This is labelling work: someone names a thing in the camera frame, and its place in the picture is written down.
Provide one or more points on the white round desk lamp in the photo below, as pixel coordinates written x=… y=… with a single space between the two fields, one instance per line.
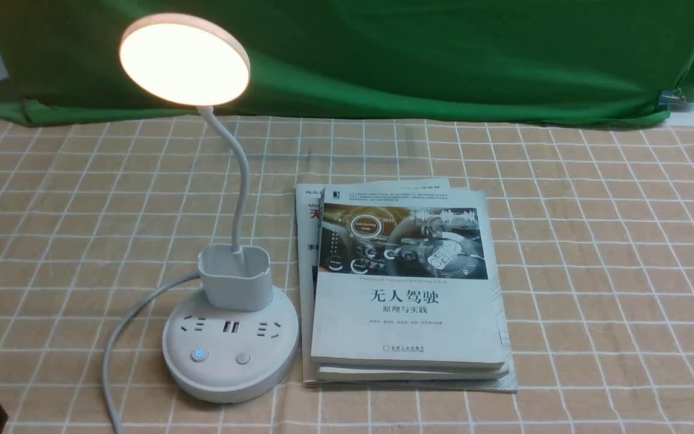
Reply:
x=236 y=337

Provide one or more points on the bottom white paperback book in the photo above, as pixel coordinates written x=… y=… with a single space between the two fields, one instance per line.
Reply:
x=307 y=202

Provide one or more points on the top white self-driving book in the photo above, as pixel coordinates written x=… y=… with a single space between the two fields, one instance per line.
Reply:
x=406 y=278

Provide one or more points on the middle white book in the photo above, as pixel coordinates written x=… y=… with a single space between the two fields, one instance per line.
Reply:
x=327 y=372

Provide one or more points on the green backdrop cloth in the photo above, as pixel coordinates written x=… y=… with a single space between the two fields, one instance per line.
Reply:
x=557 y=62

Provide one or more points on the checkered beige tablecloth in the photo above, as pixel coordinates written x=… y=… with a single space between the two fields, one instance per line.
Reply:
x=593 y=229

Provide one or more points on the silver binder clip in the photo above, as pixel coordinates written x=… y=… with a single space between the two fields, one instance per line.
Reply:
x=672 y=98

